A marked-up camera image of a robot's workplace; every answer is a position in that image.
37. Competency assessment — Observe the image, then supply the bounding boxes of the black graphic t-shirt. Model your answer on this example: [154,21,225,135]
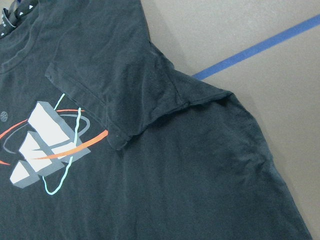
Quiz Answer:
[0,0,311,240]

